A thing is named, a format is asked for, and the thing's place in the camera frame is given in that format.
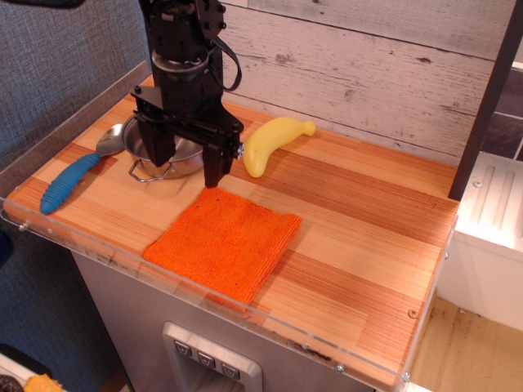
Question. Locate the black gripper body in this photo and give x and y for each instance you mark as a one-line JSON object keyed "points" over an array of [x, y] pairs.
{"points": [[188, 93]]}

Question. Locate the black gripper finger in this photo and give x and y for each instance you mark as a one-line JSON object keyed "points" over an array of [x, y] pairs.
{"points": [[217, 162], [159, 140]]}

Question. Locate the small steel pot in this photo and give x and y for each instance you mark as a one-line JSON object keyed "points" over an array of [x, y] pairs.
{"points": [[187, 160]]}

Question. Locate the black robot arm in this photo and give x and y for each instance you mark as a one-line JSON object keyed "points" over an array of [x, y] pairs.
{"points": [[186, 55]]}

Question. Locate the orange knitted towel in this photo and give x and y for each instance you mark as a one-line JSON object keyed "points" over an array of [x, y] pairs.
{"points": [[226, 243]]}

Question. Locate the yellow plastic banana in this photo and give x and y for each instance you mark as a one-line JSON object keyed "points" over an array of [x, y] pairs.
{"points": [[269, 137]]}

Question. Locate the grey toy fridge cabinet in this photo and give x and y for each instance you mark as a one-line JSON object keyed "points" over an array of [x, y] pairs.
{"points": [[134, 312]]}

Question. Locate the silver dispenser button panel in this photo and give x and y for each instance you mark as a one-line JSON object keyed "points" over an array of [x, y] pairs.
{"points": [[199, 364]]}

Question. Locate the orange object bottom left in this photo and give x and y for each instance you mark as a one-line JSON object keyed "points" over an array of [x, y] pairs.
{"points": [[39, 383]]}

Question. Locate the white toy sink unit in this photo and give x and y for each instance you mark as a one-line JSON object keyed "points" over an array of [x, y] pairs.
{"points": [[482, 271]]}

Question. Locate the blue handled metal spoon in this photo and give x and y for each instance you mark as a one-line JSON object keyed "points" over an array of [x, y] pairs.
{"points": [[63, 185]]}

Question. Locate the clear acrylic guard rail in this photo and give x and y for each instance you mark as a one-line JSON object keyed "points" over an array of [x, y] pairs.
{"points": [[341, 311]]}

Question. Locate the dark right shelf post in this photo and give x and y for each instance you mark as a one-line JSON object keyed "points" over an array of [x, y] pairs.
{"points": [[493, 91]]}

